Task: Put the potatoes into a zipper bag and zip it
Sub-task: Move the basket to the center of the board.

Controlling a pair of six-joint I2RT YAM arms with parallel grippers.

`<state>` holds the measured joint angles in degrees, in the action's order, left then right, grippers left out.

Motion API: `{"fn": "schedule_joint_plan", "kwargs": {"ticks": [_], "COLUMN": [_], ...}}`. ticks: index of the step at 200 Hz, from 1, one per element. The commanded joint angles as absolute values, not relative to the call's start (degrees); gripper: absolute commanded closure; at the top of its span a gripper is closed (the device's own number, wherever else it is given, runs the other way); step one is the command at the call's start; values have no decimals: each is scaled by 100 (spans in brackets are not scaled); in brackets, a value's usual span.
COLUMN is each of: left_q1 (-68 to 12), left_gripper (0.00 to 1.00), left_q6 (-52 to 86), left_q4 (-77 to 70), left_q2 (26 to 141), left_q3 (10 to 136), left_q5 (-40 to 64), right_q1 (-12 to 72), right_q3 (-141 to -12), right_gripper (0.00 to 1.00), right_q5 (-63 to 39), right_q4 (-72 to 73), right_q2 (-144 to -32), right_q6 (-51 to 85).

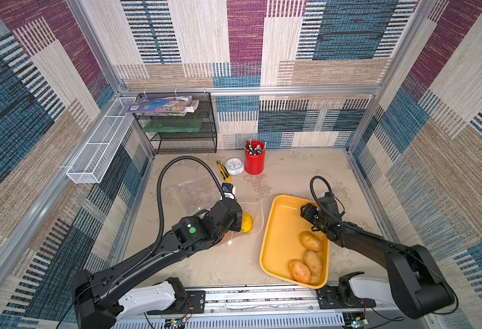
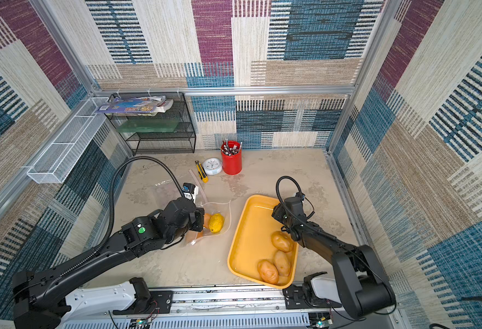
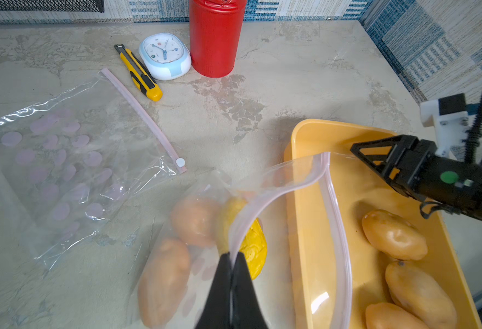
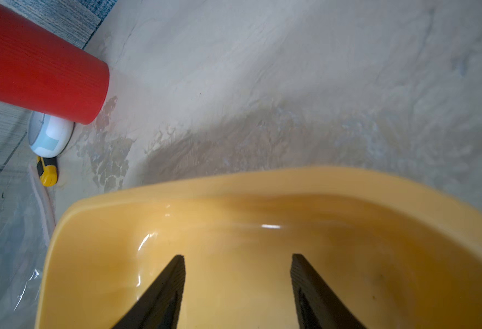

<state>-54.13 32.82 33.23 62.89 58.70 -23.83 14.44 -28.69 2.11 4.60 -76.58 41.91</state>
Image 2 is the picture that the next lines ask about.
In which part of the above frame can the yellow lemon-like potato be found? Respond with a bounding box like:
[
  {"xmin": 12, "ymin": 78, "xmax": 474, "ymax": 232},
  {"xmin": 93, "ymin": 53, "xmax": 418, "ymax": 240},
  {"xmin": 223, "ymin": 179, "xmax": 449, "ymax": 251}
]
[{"xmin": 209, "ymin": 213, "xmax": 224, "ymax": 234}]

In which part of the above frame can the clear zipper bag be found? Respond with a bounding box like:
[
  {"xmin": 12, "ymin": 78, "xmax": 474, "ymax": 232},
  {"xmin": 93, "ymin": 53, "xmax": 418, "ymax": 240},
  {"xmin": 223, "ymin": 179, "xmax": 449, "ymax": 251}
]
[
  {"xmin": 153, "ymin": 171, "xmax": 208, "ymax": 208},
  {"xmin": 184, "ymin": 202, "xmax": 231, "ymax": 245}
]

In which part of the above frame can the orange potato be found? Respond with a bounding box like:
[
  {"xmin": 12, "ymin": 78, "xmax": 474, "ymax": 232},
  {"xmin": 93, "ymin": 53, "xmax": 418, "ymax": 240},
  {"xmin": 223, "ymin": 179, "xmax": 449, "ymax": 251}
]
[{"xmin": 203, "ymin": 213, "xmax": 212, "ymax": 230}]

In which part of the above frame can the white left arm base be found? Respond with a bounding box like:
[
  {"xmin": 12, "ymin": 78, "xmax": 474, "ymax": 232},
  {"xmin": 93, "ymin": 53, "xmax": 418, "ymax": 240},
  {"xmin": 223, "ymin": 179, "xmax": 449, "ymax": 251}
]
[{"xmin": 61, "ymin": 282, "xmax": 136, "ymax": 322}]

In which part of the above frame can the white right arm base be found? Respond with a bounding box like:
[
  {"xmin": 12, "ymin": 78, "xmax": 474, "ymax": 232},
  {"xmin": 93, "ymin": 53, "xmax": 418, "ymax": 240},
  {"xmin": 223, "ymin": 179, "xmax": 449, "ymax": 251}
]
[{"xmin": 311, "ymin": 274, "xmax": 341, "ymax": 304}]

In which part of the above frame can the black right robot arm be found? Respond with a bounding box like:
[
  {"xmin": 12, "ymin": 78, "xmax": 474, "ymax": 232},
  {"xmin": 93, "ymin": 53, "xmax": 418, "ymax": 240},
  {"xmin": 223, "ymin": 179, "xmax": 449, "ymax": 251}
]
[{"xmin": 272, "ymin": 196, "xmax": 397, "ymax": 319}]

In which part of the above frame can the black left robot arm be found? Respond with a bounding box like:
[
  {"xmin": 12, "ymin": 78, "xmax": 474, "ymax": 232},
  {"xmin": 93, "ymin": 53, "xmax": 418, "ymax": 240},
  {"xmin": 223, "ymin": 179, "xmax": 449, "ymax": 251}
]
[{"xmin": 13, "ymin": 197, "xmax": 205, "ymax": 328}]

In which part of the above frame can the brown potato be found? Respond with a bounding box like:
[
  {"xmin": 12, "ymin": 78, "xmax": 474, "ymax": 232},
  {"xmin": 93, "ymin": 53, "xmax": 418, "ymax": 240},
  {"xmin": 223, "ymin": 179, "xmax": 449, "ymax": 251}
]
[
  {"xmin": 270, "ymin": 232, "xmax": 294, "ymax": 253},
  {"xmin": 257, "ymin": 260, "xmax": 279, "ymax": 285},
  {"xmin": 273, "ymin": 249, "xmax": 291, "ymax": 276}
]

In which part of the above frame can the yellow utility knife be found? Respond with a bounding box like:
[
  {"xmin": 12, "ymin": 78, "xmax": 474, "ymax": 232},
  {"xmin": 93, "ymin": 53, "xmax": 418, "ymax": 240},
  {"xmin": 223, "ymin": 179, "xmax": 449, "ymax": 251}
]
[{"xmin": 195, "ymin": 160, "xmax": 209, "ymax": 183}]

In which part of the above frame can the brown potato upper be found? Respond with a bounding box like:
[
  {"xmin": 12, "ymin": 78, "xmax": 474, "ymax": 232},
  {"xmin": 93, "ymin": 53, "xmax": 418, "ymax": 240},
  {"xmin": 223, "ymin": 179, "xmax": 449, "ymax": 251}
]
[{"xmin": 273, "ymin": 249, "xmax": 291, "ymax": 276}]

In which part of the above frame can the yellow plastic tray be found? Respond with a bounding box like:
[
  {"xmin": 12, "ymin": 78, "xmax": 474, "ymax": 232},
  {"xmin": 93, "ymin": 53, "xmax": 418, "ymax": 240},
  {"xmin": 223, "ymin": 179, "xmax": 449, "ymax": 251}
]
[{"xmin": 227, "ymin": 195, "xmax": 299, "ymax": 289}]

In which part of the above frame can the white round clock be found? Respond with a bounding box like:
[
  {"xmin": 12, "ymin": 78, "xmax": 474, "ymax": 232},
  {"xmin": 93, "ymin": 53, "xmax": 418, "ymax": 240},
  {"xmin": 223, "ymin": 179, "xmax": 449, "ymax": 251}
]
[{"xmin": 202, "ymin": 158, "xmax": 222, "ymax": 175}]

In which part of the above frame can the brown potato lower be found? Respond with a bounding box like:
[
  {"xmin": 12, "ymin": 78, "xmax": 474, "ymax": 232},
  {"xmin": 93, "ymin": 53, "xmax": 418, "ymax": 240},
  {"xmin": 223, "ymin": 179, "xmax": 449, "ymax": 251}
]
[{"xmin": 257, "ymin": 260, "xmax": 279, "ymax": 285}]

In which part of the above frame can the red ribbed pen cup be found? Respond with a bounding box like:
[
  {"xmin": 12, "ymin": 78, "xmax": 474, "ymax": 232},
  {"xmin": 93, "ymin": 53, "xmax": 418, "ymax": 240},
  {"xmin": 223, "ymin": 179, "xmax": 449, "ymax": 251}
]
[{"xmin": 220, "ymin": 140, "xmax": 242, "ymax": 175}]

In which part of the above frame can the green tray in rack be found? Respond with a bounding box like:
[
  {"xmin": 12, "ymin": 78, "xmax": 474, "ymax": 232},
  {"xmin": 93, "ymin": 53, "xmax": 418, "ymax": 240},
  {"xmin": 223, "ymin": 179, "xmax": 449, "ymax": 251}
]
[{"xmin": 117, "ymin": 119, "xmax": 179, "ymax": 133}]

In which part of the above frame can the colourful book on rack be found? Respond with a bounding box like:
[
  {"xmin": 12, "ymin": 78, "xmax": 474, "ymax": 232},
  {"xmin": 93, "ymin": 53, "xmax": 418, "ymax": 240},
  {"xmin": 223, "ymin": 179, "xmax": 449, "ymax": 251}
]
[{"xmin": 94, "ymin": 95, "xmax": 174, "ymax": 117}]

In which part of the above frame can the black corrugated right cable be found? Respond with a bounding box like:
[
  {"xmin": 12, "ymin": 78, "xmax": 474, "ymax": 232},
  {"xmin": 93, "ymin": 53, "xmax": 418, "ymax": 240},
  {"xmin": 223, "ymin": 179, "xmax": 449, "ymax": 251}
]
[{"xmin": 274, "ymin": 175, "xmax": 320, "ymax": 231}]

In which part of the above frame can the black corrugated cable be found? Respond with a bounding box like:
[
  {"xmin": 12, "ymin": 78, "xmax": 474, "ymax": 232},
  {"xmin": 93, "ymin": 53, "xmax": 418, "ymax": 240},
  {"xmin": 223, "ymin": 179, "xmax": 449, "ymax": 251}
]
[
  {"xmin": 274, "ymin": 175, "xmax": 320, "ymax": 231},
  {"xmin": 38, "ymin": 155, "xmax": 186, "ymax": 285}
]

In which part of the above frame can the black corrugated left cable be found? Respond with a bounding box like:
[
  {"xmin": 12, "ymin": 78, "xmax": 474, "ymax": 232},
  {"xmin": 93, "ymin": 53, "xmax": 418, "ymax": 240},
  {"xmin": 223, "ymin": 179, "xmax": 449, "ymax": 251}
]
[{"xmin": 38, "ymin": 155, "xmax": 186, "ymax": 285}]

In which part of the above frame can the black wire shelf rack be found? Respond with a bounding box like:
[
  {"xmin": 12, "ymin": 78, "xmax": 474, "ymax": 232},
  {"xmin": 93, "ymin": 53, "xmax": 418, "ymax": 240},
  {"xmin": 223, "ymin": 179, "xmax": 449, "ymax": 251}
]
[{"xmin": 96, "ymin": 92, "xmax": 196, "ymax": 155}]

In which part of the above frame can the aluminium front rail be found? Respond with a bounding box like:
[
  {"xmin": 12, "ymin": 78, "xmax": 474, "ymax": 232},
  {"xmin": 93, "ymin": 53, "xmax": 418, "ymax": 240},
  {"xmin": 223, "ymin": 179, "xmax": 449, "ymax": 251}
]
[{"xmin": 60, "ymin": 285, "xmax": 410, "ymax": 328}]

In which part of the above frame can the white wire wall basket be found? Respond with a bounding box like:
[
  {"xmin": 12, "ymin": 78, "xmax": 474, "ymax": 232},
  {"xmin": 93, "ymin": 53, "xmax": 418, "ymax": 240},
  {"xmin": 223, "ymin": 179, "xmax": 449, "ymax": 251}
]
[{"xmin": 27, "ymin": 98, "xmax": 106, "ymax": 185}]

